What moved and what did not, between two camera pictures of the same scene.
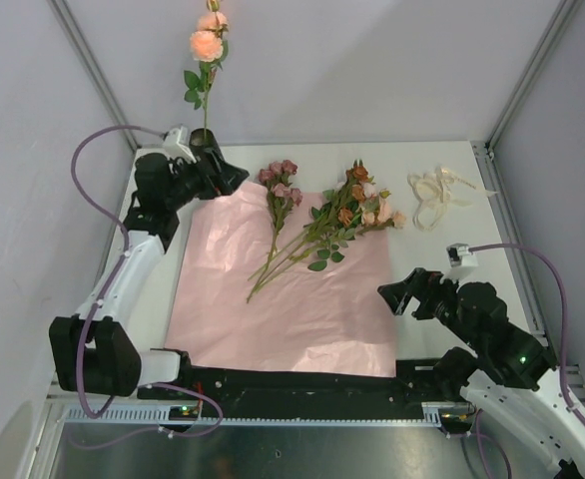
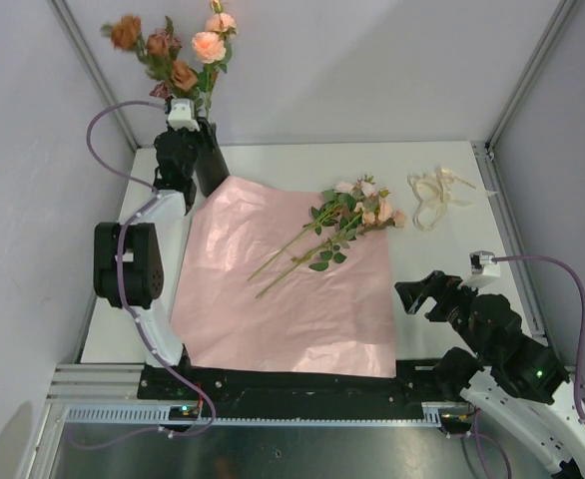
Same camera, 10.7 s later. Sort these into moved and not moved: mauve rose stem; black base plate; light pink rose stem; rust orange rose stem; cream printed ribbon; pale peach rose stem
Moved: rust orange rose stem; mauve rose stem; light pink rose stem
Not moved: cream printed ribbon; pale peach rose stem; black base plate
